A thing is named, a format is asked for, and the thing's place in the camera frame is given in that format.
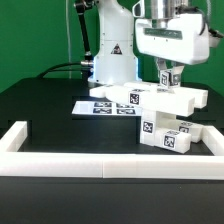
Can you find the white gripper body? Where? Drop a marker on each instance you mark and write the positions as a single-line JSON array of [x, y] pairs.
[[185, 40]]

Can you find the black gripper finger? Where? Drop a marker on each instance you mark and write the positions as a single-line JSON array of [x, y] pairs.
[[176, 73], [161, 67]]

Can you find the white chair back frame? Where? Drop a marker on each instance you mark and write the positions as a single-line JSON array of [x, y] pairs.
[[178, 101]]

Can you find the white chair seat part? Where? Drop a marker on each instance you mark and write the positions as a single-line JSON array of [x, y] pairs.
[[150, 121]]

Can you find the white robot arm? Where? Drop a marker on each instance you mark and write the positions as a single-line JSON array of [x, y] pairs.
[[115, 62]]

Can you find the white marker base sheet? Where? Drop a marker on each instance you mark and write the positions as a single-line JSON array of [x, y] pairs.
[[104, 109]]

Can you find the white U-shaped boundary frame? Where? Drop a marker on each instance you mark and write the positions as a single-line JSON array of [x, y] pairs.
[[14, 162]]

